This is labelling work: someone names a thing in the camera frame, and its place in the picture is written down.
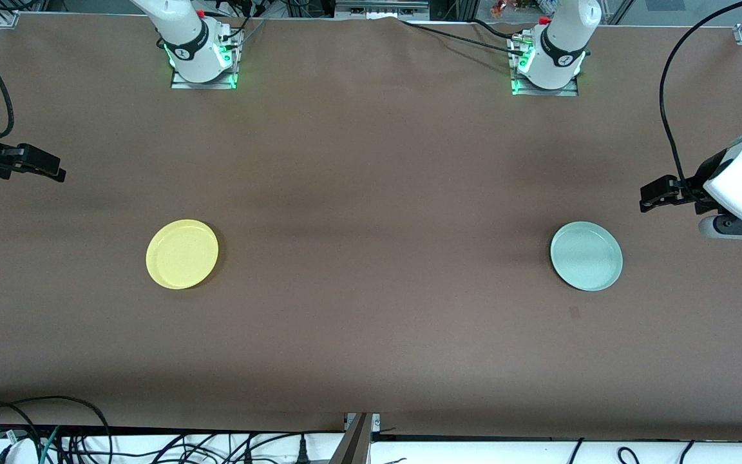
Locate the pale green round plate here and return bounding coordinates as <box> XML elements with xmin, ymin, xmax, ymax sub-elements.
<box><xmin>550</xmin><ymin>221</ymin><xmax>623</xmax><ymax>292</ymax></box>

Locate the yellow round plate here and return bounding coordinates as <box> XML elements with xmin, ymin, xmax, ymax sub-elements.
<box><xmin>146</xmin><ymin>219</ymin><xmax>220</xmax><ymax>290</ymax></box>

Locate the brown table cover sheet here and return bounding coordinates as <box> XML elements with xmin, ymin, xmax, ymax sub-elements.
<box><xmin>0</xmin><ymin>13</ymin><xmax>742</xmax><ymax>443</ymax></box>

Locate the grey power strip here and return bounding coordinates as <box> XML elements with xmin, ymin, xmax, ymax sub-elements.
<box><xmin>335</xmin><ymin>0</ymin><xmax>430</xmax><ymax>17</ymax></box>

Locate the aluminium profile strut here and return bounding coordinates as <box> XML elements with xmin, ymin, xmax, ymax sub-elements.
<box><xmin>328</xmin><ymin>412</ymin><xmax>376</xmax><ymax>464</ymax></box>

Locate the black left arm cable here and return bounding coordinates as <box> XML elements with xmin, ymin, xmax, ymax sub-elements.
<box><xmin>660</xmin><ymin>0</ymin><xmax>742</xmax><ymax>195</ymax></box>

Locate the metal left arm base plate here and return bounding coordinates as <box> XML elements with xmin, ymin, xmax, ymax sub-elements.
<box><xmin>510</xmin><ymin>37</ymin><xmax>580</xmax><ymax>97</ymax></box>

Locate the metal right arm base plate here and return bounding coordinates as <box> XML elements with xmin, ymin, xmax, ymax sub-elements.
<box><xmin>171</xmin><ymin>29</ymin><xmax>243</xmax><ymax>90</ymax></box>

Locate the large looping black cable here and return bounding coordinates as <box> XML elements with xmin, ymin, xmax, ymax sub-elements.
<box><xmin>0</xmin><ymin>395</ymin><xmax>113</xmax><ymax>464</ymax></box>

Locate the long black cable across cover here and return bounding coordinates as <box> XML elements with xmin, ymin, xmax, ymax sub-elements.
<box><xmin>399</xmin><ymin>18</ymin><xmax>528</xmax><ymax>57</ymax></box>

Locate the green cable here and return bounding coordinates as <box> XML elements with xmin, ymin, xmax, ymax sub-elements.
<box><xmin>41</xmin><ymin>425</ymin><xmax>62</xmax><ymax>464</ymax></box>

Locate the white board with cables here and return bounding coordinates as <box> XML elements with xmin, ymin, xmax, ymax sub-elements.
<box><xmin>0</xmin><ymin>432</ymin><xmax>742</xmax><ymax>464</ymax></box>

